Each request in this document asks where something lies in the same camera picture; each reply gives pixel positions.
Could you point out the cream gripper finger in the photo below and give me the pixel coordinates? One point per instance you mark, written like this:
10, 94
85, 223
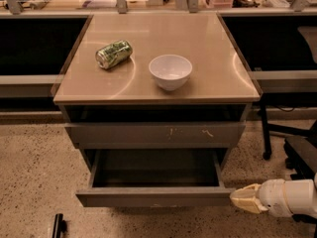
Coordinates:
238, 198

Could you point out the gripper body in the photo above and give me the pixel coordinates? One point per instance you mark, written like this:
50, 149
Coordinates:
276, 195

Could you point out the grey drawer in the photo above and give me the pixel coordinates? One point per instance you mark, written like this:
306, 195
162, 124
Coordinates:
155, 178
155, 135

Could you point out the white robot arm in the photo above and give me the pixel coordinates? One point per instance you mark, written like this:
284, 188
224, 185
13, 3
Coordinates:
278, 197

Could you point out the grey drawer cabinet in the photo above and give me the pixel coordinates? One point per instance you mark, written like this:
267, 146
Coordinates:
219, 88

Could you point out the black table leg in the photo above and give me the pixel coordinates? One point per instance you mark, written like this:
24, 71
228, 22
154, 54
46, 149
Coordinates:
267, 145

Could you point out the black office chair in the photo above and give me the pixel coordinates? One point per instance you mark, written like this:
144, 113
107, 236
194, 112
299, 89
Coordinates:
301, 151

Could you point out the white bowl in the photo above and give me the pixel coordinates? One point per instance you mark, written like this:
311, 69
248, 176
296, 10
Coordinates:
170, 71

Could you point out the black object on floor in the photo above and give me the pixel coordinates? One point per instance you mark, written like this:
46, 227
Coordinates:
59, 226

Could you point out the green soda can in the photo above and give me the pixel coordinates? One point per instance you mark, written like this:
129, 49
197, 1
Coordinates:
114, 53

